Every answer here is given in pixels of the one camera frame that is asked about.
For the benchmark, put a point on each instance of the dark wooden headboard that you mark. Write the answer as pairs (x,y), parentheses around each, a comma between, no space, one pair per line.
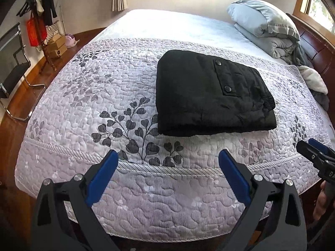
(322,52)

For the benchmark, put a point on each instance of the red bag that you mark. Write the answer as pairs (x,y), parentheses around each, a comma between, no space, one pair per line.
(34,31)

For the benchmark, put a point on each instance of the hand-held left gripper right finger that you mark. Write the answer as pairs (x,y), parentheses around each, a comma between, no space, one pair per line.
(233,175)

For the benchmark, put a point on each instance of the folded blue grey comforter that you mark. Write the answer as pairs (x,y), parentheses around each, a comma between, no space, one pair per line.
(256,15)

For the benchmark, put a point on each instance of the black hanging clothes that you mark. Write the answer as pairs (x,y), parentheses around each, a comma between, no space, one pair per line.
(47,0)

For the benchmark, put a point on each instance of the pink round container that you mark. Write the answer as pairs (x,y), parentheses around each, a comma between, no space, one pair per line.
(71,40)

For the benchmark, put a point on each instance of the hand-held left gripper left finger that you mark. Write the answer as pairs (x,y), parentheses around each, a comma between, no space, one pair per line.
(102,177)

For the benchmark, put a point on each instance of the black jacket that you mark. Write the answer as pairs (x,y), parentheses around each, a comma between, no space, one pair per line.
(204,96)

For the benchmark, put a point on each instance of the person's right hand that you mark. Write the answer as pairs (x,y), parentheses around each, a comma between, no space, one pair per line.
(320,204)

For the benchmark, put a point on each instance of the grey floral quilted bedspread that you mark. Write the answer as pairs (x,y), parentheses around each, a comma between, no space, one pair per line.
(91,96)

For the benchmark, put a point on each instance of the white hanging garment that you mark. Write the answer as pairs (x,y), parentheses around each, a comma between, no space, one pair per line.
(39,4)

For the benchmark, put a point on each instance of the brown cardboard box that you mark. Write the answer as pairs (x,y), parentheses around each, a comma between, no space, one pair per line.
(57,41)
(56,51)

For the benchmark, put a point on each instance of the black metal frame chair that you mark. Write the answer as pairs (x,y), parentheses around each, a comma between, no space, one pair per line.
(14,73)

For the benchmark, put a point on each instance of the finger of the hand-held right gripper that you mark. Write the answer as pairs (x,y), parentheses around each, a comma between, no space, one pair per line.
(307,150)
(320,146)

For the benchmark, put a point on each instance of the wooden coat rack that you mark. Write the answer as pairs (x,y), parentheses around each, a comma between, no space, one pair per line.
(51,62)

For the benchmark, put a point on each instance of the wooden framed window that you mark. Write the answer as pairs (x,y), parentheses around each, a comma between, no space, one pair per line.
(318,5)

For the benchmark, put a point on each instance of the white fleece blanket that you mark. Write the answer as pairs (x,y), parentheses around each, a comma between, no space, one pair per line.
(312,78)

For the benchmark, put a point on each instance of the black clothes hanger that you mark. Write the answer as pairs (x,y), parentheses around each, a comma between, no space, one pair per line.
(26,5)

